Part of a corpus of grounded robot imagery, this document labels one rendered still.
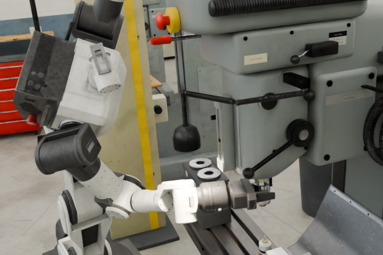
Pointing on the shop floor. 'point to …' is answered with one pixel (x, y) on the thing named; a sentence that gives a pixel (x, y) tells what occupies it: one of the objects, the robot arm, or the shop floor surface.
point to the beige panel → (131, 115)
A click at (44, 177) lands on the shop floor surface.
